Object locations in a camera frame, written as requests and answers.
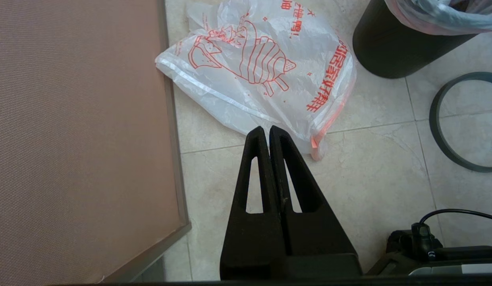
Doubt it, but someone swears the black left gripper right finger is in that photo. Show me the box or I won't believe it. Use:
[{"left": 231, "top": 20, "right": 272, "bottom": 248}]
[{"left": 269, "top": 126, "right": 364, "bottom": 281}]

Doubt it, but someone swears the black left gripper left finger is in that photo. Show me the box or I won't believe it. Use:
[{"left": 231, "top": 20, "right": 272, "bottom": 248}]
[{"left": 220, "top": 126, "right": 287, "bottom": 281}]

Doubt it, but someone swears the white liner bag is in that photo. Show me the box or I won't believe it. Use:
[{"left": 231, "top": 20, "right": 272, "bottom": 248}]
[{"left": 385, "top": 0, "right": 492, "bottom": 36}]

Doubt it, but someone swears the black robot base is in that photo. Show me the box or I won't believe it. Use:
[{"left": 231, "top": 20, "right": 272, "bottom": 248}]
[{"left": 365, "top": 222, "right": 492, "bottom": 277}]

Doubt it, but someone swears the flat white red-print plastic bag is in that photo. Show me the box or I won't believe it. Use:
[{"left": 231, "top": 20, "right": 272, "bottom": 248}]
[{"left": 155, "top": 0, "right": 357, "bottom": 161}]

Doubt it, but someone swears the black round trash bin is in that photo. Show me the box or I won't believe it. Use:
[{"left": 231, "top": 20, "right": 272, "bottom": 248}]
[{"left": 352, "top": 0, "right": 478, "bottom": 79}]

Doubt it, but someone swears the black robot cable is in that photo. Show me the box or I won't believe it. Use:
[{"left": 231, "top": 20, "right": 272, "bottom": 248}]
[{"left": 419, "top": 209, "right": 492, "bottom": 239}]

